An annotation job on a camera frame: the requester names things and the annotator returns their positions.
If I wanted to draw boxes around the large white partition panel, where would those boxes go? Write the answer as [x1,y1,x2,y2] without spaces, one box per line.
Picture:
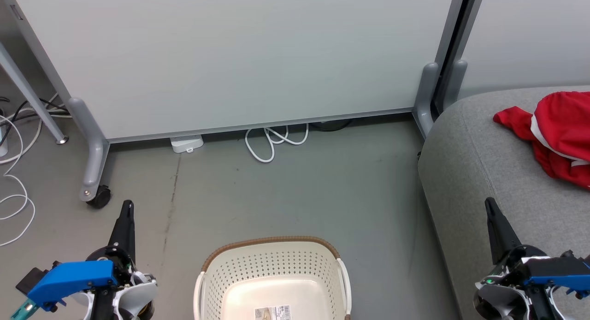
[9,0,457,143]

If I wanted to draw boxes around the printed basket sticker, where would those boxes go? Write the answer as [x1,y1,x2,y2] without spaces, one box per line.
[254,305,292,320]

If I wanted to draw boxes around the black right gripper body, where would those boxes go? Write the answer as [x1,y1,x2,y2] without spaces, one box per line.
[479,245,547,289]

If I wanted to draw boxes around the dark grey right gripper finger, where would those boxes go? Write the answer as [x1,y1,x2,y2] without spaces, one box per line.
[484,197,523,266]

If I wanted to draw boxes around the black floor cables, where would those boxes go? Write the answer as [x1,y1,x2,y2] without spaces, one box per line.
[0,96,71,123]

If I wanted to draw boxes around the narrow white partition panel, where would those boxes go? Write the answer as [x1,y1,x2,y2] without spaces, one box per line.
[459,0,590,99]

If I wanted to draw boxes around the small white wall adapter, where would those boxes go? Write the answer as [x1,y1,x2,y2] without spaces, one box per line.
[170,135,204,154]

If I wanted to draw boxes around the grey partition leg with caster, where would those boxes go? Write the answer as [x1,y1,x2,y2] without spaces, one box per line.
[67,97,112,208]

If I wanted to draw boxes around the grey fabric sofa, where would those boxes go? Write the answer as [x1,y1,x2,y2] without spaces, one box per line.
[417,85,590,320]

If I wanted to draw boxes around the cream perforated laundry basket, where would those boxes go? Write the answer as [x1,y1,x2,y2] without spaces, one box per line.
[194,236,352,320]

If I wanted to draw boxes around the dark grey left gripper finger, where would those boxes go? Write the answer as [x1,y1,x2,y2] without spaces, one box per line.
[108,200,136,261]

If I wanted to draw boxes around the looped white cable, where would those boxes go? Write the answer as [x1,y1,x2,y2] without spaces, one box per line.
[244,123,309,164]

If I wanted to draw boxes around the teal left cable connector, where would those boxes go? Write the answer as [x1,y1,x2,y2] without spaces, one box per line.
[10,299,38,320]

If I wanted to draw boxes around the long white charging cable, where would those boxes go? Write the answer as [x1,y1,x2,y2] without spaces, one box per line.
[0,115,36,247]

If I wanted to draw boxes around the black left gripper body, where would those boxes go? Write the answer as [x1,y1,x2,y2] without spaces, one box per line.
[87,245,138,284]

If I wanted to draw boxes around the black cable under partition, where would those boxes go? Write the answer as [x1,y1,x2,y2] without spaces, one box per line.
[310,119,353,132]

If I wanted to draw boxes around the grey metal table leg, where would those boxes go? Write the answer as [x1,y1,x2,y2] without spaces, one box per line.
[0,41,70,145]

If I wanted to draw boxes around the red garment with white stripes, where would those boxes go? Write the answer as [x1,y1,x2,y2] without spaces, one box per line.
[492,91,590,190]

